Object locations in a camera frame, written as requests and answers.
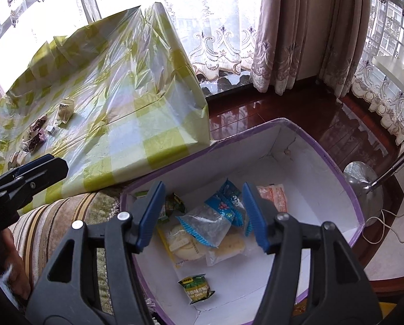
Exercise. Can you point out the round bread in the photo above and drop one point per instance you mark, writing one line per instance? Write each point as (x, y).
(185, 245)

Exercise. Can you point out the green yellow snack packet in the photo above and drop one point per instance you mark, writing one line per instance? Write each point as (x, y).
(195, 287)

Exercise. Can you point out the white round table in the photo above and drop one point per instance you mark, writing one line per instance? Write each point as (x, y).
(398, 71)

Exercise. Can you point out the maroon snack packet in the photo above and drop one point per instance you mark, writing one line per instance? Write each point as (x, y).
(37, 124)

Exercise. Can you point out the blue snack packet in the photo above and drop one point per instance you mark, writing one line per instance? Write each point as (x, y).
(227, 203)

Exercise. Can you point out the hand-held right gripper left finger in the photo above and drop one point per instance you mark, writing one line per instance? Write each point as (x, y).
(151, 215)

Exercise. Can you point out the bread packet with orange label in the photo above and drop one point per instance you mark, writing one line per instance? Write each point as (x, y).
(273, 196)

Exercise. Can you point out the pink snack packet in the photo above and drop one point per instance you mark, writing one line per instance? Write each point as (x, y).
(41, 137)

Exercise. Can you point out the chrome floor stand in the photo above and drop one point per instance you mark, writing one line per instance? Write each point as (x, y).
(361, 179)

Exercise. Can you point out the yellow checkered plastic tablecloth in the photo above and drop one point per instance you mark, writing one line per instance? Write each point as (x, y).
(120, 108)

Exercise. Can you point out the person's left hand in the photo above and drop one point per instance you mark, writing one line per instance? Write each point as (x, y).
(14, 264)

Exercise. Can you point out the clear nut snack packet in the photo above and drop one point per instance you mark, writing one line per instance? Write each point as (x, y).
(30, 145)

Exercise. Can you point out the small white pastry packet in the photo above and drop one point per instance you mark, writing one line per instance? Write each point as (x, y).
(17, 159)

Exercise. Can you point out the small white candy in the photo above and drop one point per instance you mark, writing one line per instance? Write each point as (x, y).
(51, 130)

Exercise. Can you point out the brown green snack packet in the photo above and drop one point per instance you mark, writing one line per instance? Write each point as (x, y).
(173, 206)

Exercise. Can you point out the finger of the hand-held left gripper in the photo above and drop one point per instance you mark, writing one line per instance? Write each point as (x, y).
(42, 177)
(25, 166)

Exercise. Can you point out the white cardboard box purple rim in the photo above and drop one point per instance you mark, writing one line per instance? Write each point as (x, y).
(310, 182)

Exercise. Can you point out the lace curtain with purple flowers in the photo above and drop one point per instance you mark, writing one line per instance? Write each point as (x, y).
(19, 0)

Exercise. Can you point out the yellow object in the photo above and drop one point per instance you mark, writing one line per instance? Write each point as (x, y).
(388, 313)

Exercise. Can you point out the striped sofa cushion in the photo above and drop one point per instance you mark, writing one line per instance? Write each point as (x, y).
(69, 206)

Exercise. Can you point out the clear blue-edged snack packet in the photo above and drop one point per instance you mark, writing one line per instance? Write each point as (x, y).
(202, 226)

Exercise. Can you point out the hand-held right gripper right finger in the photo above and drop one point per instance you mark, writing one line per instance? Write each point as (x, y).
(256, 218)

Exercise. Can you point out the long clear pastry packet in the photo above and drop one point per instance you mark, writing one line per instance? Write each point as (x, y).
(229, 247)

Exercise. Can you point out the pink patterned curtain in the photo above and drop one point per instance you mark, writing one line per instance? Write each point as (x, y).
(307, 34)

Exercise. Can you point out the white embroidered lace curtain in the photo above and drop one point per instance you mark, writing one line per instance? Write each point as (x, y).
(215, 40)

